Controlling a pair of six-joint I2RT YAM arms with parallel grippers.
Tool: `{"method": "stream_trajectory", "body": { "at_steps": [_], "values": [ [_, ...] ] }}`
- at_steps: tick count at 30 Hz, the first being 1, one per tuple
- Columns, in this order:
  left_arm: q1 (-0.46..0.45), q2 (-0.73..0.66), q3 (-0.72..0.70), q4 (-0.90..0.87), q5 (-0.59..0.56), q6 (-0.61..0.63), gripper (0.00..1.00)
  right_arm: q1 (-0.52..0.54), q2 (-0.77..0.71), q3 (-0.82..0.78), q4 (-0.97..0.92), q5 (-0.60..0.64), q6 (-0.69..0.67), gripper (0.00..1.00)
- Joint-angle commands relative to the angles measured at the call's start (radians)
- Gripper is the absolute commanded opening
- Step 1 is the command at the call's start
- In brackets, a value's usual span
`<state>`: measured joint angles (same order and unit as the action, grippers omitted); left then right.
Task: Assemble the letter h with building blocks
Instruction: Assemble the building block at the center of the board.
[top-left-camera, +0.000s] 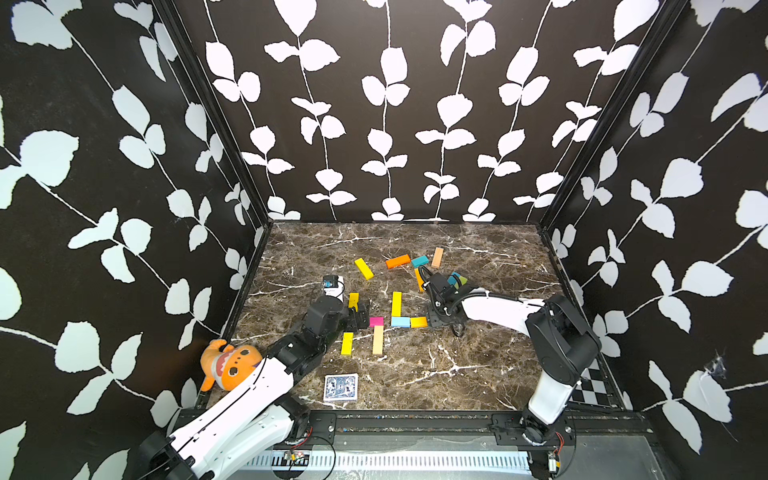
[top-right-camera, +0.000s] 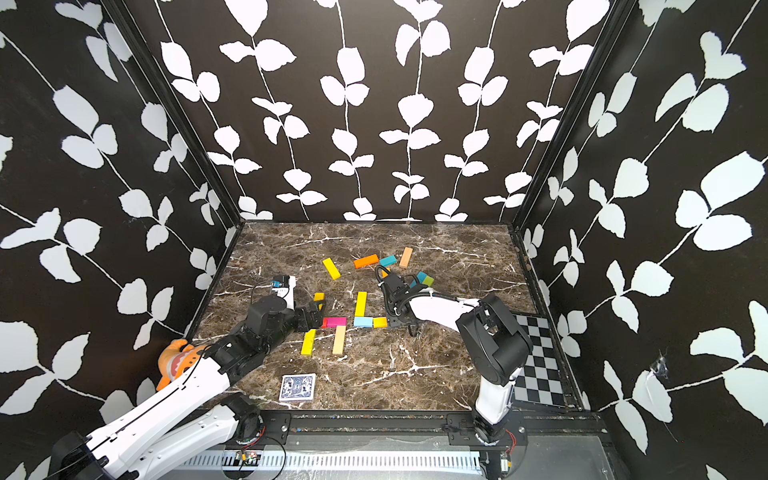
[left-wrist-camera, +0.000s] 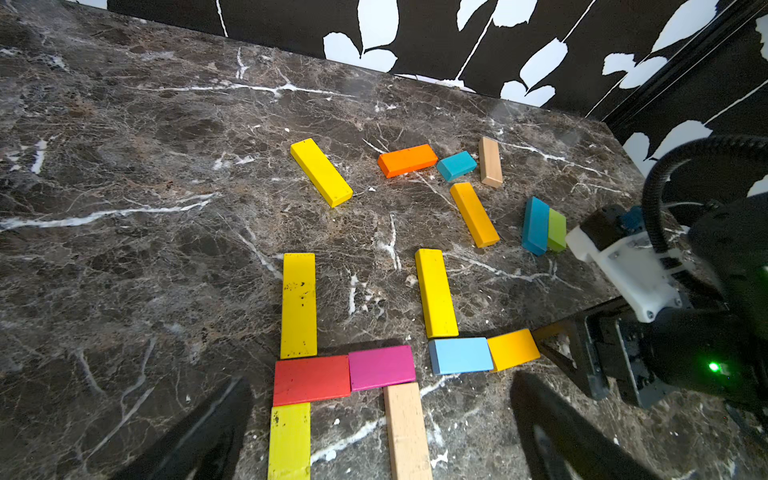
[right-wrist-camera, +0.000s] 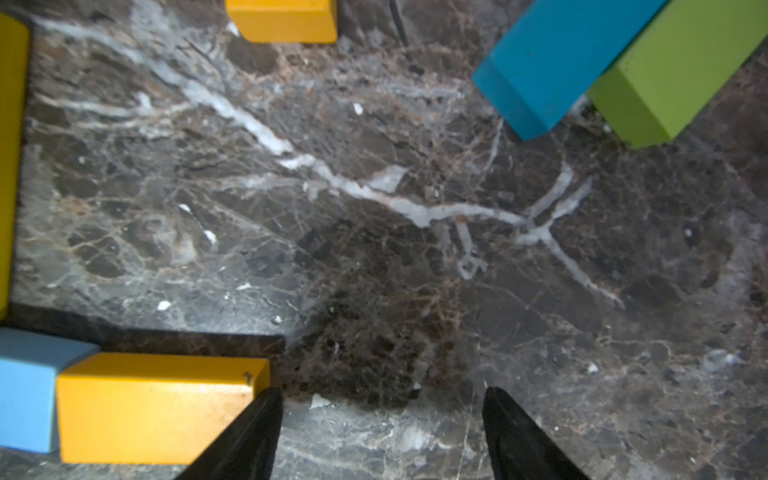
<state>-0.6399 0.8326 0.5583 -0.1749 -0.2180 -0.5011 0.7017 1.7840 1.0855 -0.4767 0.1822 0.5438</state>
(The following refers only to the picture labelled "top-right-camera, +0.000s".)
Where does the teal short block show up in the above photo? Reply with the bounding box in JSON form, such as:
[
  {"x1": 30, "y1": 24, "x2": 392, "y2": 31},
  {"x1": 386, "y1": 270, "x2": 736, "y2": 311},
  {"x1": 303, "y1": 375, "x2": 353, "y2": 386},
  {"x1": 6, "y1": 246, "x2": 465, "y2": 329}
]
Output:
[{"x1": 379, "y1": 255, "x2": 397, "y2": 267}]

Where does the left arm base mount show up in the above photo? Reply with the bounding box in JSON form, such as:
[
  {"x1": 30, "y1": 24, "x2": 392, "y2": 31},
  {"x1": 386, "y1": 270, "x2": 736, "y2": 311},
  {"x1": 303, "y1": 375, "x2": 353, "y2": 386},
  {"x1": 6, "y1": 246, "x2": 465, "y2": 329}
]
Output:
[{"x1": 233, "y1": 410, "x2": 292, "y2": 446}]

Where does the yellow long block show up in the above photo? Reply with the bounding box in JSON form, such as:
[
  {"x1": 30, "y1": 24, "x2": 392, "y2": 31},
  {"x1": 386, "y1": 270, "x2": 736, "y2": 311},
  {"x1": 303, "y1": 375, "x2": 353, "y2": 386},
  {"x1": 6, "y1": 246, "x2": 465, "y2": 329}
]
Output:
[{"x1": 313, "y1": 293, "x2": 325, "y2": 311}]

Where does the magenta block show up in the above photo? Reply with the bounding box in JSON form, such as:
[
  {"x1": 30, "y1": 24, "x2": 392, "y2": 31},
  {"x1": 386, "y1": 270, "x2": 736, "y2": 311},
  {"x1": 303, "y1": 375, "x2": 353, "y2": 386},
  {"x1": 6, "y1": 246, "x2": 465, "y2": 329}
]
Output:
[{"x1": 322, "y1": 317, "x2": 347, "y2": 328}]

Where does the orange long block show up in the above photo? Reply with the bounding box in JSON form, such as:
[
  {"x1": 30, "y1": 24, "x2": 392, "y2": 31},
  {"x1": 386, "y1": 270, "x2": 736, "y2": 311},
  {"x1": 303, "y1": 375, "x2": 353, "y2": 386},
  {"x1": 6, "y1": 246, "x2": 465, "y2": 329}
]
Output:
[{"x1": 354, "y1": 254, "x2": 380, "y2": 269}]

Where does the tan wood long block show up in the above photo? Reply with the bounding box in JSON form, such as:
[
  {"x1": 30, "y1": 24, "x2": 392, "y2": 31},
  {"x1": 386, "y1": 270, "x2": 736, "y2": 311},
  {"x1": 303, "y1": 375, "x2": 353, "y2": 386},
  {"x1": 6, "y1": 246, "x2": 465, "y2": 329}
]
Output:
[{"x1": 332, "y1": 325, "x2": 346, "y2": 356}]

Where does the white perforated rail strip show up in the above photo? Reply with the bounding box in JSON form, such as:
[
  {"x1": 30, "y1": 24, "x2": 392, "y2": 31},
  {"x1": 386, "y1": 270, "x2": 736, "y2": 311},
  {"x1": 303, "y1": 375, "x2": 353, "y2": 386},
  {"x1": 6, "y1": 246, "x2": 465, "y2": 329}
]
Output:
[{"x1": 175, "y1": 450, "x2": 483, "y2": 474}]

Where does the natural wood long block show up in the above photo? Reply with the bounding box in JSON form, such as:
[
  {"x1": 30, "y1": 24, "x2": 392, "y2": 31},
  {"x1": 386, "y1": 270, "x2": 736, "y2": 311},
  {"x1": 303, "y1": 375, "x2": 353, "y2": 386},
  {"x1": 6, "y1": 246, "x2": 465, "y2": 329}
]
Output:
[{"x1": 399, "y1": 247, "x2": 413, "y2": 268}]

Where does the light blue short block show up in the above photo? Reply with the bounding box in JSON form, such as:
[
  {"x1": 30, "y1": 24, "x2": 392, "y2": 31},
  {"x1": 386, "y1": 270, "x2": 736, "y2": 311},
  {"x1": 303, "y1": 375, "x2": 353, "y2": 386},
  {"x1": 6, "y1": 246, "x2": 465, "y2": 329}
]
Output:
[{"x1": 353, "y1": 317, "x2": 374, "y2": 328}]

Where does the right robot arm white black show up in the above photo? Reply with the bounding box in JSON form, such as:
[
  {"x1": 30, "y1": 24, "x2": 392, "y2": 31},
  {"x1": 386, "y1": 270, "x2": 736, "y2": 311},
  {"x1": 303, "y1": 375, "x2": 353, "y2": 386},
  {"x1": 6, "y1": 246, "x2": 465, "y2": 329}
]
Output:
[{"x1": 375, "y1": 265, "x2": 533, "y2": 442}]

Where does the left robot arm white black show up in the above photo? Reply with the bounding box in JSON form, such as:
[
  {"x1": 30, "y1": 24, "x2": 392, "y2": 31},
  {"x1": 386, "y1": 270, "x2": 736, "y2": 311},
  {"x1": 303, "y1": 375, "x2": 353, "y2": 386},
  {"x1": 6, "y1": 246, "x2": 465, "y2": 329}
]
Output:
[{"x1": 48, "y1": 294, "x2": 327, "y2": 479}]

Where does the yellow-green long block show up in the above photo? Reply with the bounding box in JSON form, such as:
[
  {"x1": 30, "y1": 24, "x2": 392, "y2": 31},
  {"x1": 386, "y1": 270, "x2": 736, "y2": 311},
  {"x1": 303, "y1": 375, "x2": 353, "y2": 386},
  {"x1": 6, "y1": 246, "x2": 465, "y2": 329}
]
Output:
[{"x1": 301, "y1": 329, "x2": 317, "y2": 356}]

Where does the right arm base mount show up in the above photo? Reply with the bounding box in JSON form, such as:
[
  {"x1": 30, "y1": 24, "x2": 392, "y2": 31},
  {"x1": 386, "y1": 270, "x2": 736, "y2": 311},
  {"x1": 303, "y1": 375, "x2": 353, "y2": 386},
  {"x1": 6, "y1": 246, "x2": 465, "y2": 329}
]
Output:
[{"x1": 441, "y1": 411, "x2": 528, "y2": 449}]

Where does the black white checkerboard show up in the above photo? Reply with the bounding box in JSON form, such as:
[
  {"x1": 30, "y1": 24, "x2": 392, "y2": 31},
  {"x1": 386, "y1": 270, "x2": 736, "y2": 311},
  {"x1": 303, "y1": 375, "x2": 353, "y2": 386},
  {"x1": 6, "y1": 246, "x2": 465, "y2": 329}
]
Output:
[{"x1": 513, "y1": 315, "x2": 566, "y2": 407}]

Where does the orange plush toy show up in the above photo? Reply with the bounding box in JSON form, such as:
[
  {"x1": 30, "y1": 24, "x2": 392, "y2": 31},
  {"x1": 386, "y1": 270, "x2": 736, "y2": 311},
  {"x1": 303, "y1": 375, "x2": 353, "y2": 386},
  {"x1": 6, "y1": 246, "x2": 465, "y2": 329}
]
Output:
[{"x1": 156, "y1": 339, "x2": 206, "y2": 391}]

